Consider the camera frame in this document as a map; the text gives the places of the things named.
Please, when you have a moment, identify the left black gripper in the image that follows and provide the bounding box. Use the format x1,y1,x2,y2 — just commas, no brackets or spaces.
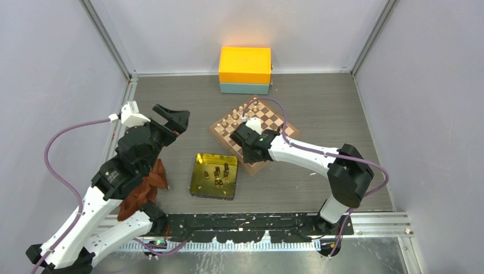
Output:
139,105,189,174

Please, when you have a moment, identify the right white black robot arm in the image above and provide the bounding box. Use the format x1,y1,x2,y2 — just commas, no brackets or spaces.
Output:
229,123,374,235

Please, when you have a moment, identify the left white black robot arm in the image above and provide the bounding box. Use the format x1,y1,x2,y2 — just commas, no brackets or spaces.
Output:
26,101,190,273

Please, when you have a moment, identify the wooden chessboard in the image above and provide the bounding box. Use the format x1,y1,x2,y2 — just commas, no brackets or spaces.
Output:
208,99,284,175

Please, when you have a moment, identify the yellow transparent tray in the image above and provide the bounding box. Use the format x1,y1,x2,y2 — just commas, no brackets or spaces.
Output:
189,153,239,201

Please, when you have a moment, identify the grey-blue box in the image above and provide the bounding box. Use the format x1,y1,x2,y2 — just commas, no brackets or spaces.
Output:
220,83,270,95

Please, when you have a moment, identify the brown cloth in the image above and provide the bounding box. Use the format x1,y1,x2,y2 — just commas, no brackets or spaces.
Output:
117,159,170,221

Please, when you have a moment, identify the yellow box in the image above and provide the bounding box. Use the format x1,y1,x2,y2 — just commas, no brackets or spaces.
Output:
218,46,272,84

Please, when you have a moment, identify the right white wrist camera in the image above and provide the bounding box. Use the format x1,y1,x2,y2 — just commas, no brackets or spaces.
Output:
245,117,262,134

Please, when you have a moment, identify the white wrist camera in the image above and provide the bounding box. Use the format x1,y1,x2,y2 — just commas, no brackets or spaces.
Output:
120,100,151,128
245,117,262,134

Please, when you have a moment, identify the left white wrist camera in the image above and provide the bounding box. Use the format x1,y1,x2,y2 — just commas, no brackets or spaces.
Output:
120,100,151,128

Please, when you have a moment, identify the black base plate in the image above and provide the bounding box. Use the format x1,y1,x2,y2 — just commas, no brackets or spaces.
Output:
145,212,354,244

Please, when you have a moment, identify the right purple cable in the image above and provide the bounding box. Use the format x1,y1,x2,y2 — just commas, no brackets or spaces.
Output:
241,98,390,260

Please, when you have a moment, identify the purple cable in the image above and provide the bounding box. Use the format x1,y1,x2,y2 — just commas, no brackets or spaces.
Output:
241,98,390,260
29,115,190,274

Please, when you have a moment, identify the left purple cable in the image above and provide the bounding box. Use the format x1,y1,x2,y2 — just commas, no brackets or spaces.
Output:
29,115,190,274

